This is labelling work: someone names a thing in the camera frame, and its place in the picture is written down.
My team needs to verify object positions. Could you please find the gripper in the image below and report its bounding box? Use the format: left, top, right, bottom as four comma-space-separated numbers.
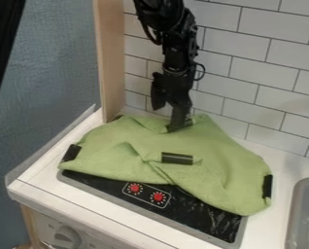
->
149, 66, 199, 133

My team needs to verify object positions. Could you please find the green cloth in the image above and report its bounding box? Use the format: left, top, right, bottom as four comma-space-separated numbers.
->
56, 113, 276, 217

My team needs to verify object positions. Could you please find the toy stove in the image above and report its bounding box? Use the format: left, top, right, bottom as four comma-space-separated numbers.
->
55, 169, 250, 249

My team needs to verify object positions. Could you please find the toy sink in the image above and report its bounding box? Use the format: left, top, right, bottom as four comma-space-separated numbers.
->
283, 177, 309, 249

